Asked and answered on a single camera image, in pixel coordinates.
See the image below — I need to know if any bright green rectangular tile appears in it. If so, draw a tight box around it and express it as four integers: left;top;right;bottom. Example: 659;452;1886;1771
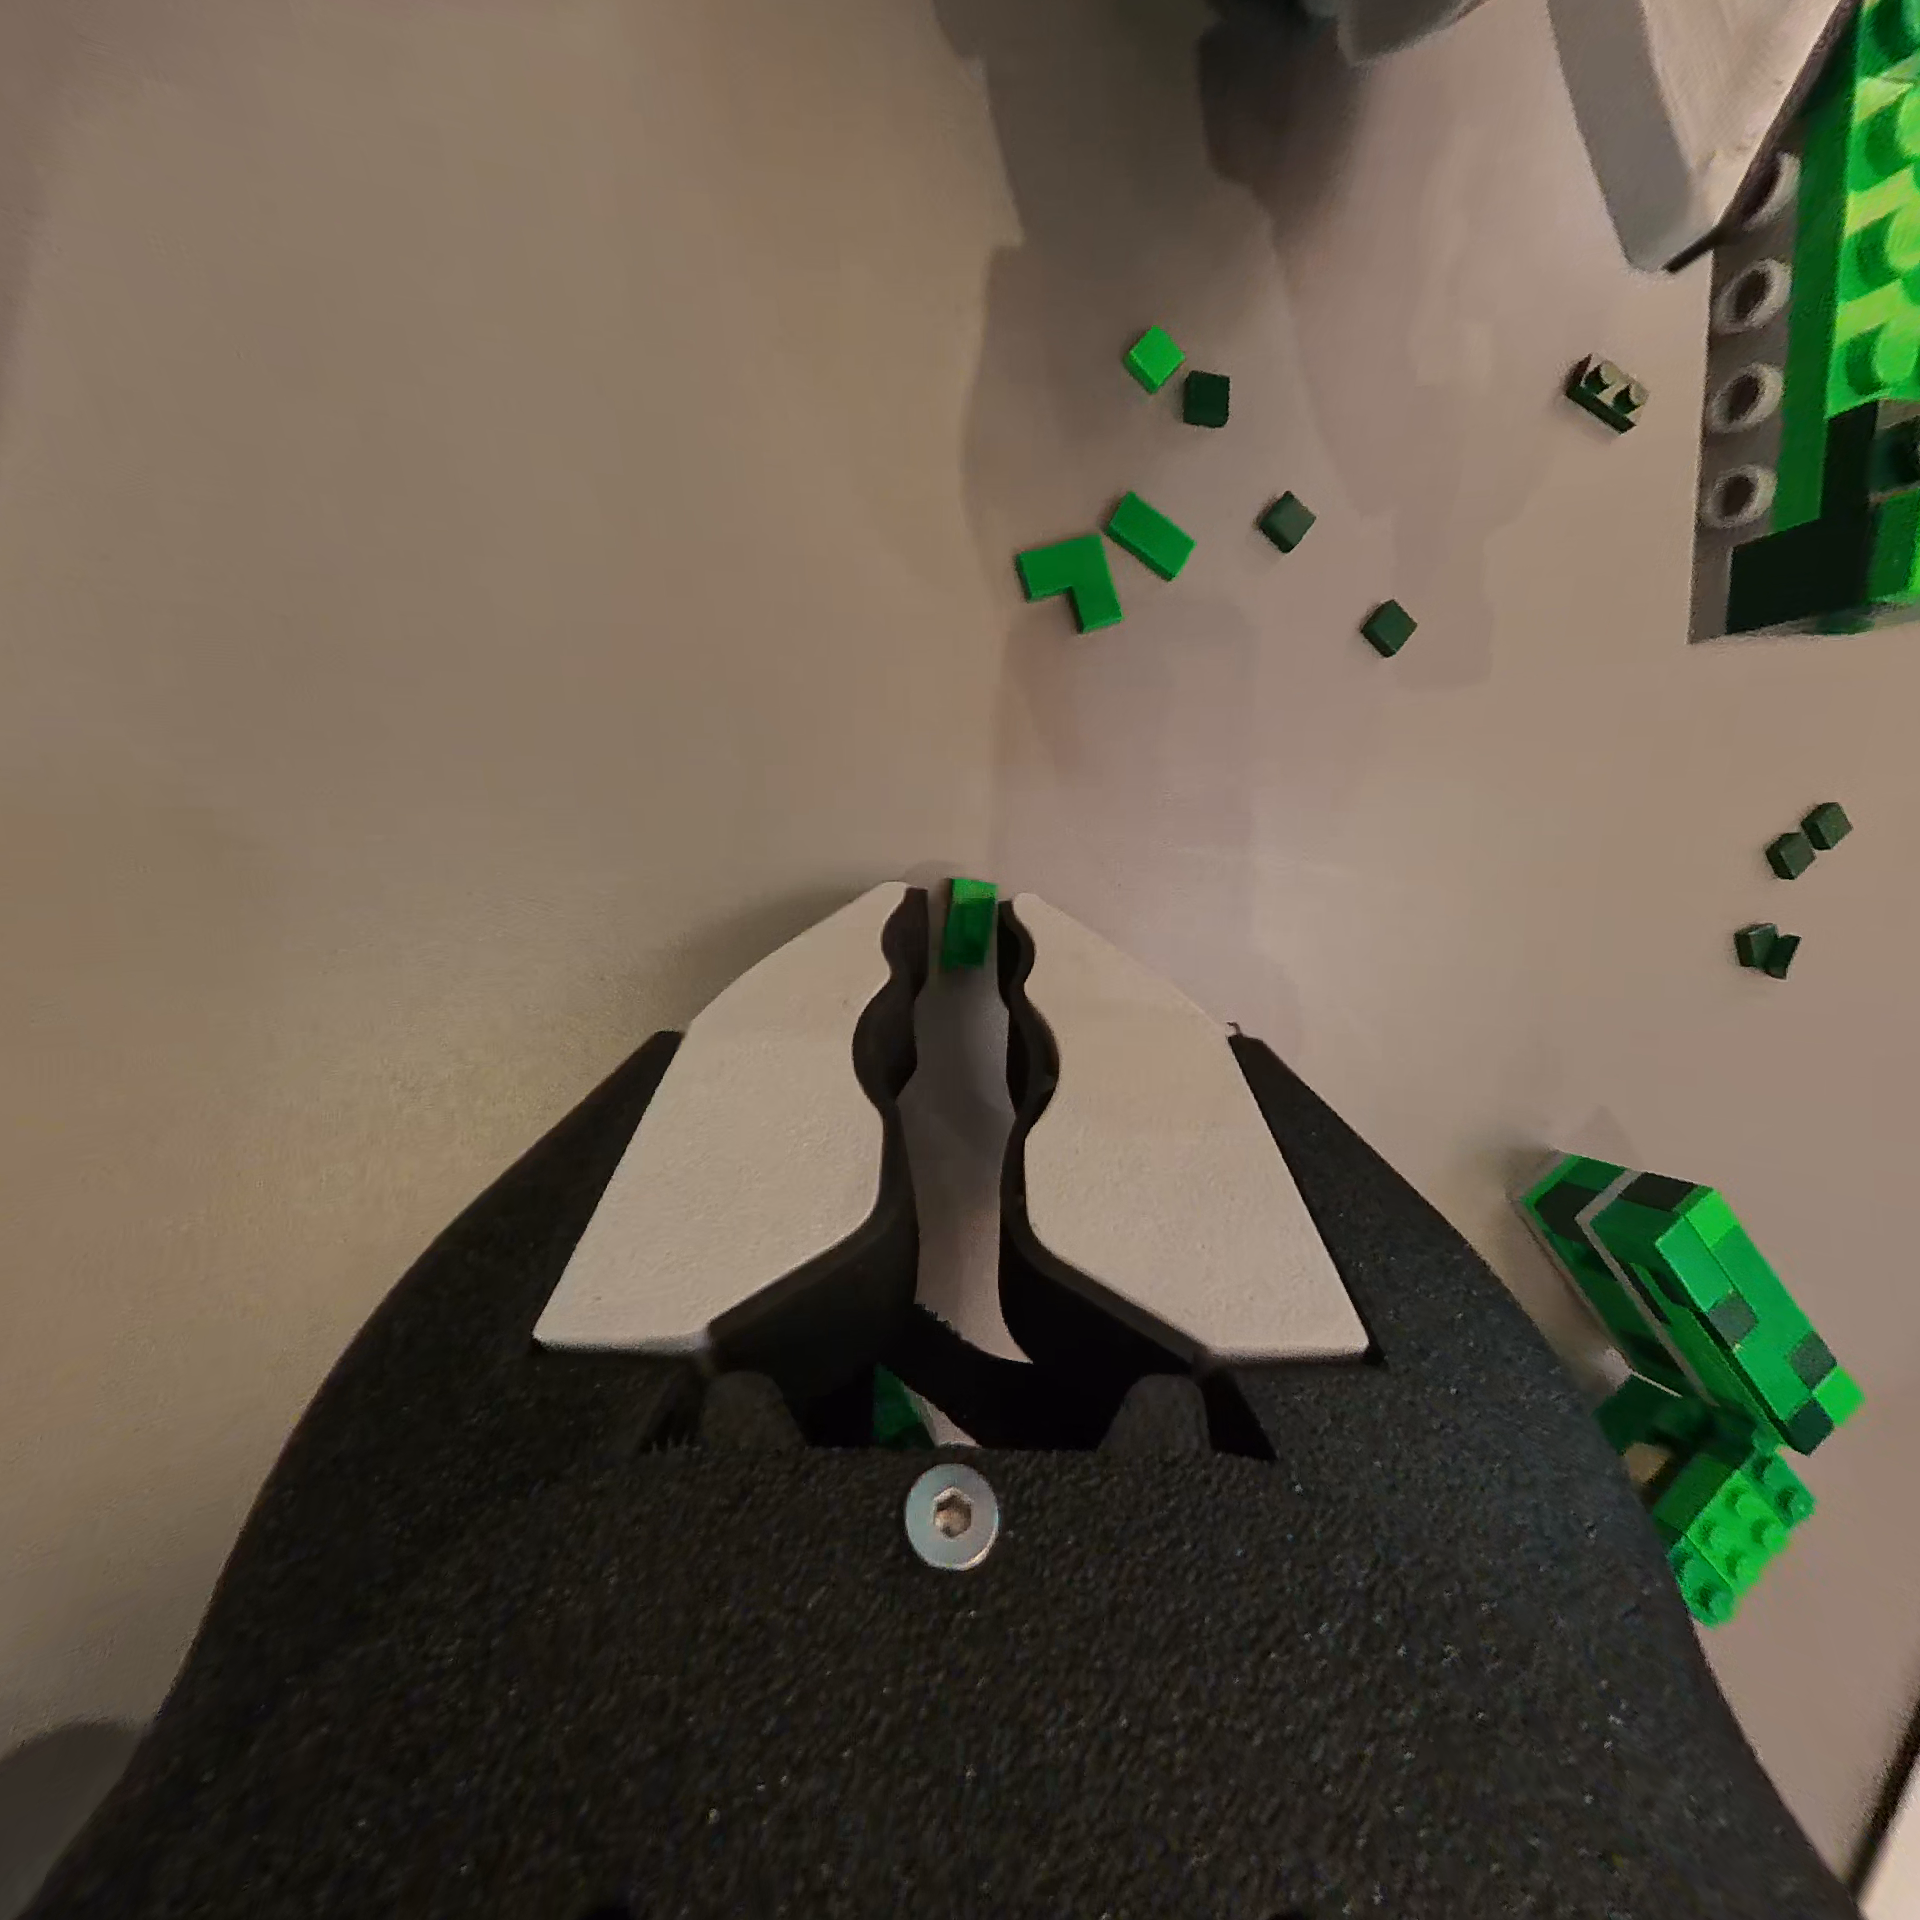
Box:
1106;489;1201;584

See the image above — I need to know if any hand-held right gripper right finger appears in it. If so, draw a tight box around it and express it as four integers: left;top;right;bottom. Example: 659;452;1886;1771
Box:
994;894;1367;1443

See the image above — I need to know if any grey desk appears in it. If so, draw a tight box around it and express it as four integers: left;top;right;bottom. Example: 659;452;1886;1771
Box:
0;0;1920;1920

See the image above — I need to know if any bright green corner tile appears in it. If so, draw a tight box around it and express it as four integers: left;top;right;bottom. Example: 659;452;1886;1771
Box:
1016;533;1127;637

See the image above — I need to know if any green creeper brick build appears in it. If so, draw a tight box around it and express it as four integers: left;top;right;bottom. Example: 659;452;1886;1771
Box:
1512;1148;1867;1634

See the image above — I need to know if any green and grey brick assembly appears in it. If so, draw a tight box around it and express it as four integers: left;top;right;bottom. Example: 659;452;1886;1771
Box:
1685;0;1920;649

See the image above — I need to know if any dark green studded brick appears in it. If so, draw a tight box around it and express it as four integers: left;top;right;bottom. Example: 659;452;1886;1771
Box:
1562;355;1651;434

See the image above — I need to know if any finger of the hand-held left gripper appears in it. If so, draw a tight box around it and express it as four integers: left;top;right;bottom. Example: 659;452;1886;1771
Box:
1549;0;1867;276

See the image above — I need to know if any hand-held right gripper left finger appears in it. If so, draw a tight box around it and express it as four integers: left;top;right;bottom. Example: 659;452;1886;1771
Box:
536;882;927;1443

